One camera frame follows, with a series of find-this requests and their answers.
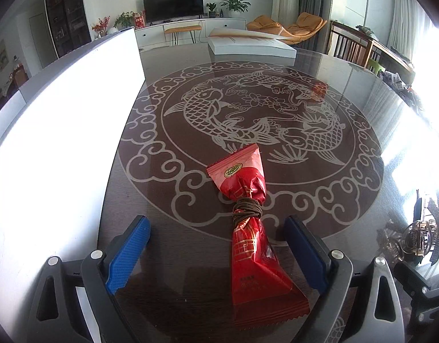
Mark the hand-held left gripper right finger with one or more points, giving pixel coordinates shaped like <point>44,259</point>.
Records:
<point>307,253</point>

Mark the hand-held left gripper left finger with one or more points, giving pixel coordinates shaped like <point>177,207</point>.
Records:
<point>128,246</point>

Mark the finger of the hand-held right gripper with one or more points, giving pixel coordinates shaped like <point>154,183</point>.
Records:
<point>428,307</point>
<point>414,277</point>

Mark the red snack packet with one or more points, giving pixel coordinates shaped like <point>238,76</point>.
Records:
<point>248,185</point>

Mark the clear plastic object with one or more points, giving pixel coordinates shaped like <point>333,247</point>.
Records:
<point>416,237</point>

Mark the white panel with grey rim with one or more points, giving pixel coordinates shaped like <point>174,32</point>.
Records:
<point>62,143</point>

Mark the green plastic stool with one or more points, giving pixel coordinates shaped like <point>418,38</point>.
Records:
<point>377,68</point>

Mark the wooden chair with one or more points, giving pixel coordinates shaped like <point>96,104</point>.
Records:
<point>348,44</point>

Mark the white vase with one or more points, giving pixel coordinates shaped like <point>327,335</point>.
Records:
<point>112,31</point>

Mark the flat white box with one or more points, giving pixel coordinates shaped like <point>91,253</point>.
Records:
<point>251,43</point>

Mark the wooden side table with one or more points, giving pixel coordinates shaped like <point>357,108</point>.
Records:
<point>387,50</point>

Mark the red flower arrangement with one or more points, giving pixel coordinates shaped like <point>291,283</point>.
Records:
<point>101,25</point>

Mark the orange stool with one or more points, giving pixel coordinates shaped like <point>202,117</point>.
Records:
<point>182,28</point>

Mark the white television cabinet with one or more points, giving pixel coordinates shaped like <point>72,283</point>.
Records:
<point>191,30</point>

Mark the bushy potted plant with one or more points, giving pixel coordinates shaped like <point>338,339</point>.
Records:
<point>125,19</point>

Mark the red gift box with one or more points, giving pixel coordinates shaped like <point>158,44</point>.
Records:
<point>140,19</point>

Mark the orange lounge chair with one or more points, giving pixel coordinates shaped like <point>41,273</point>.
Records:
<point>264,23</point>
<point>305,25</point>

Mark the dark display cabinet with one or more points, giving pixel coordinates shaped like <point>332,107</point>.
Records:
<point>67,14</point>

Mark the black television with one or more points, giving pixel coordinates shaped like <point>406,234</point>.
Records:
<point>173,3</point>

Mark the small potted plant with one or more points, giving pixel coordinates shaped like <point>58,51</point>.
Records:
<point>211,9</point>

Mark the white curtain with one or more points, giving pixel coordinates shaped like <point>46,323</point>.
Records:
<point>403,14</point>

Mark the large green potted plant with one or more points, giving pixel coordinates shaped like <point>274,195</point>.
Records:
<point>235,5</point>

